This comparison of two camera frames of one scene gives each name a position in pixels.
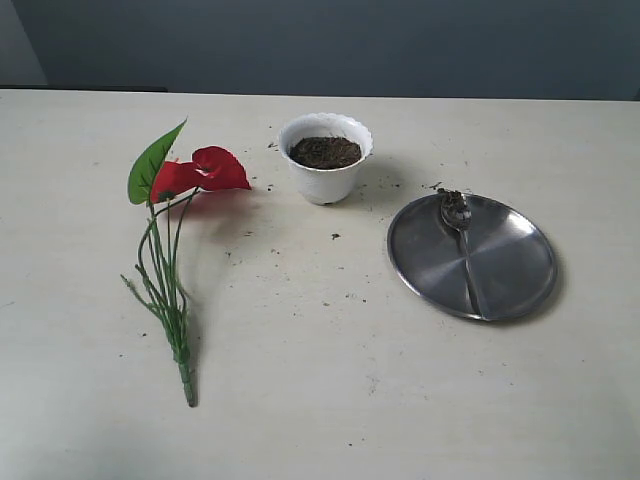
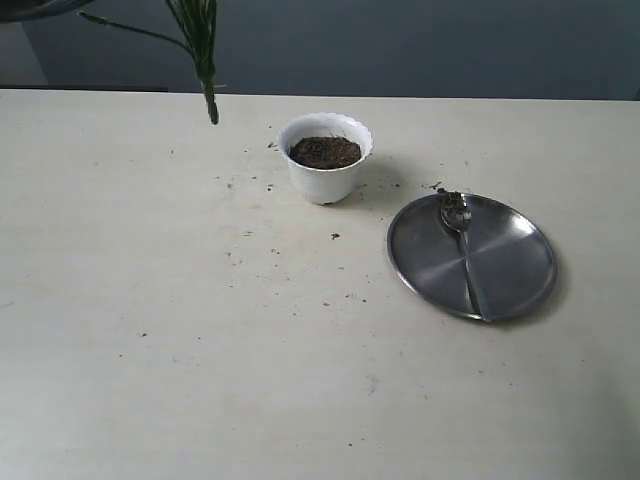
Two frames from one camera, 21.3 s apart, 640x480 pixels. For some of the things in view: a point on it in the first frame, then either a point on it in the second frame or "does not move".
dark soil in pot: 324,152 does not move
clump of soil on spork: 453,200 does not move
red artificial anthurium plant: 168,190 to 197,20
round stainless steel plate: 513,257 does not move
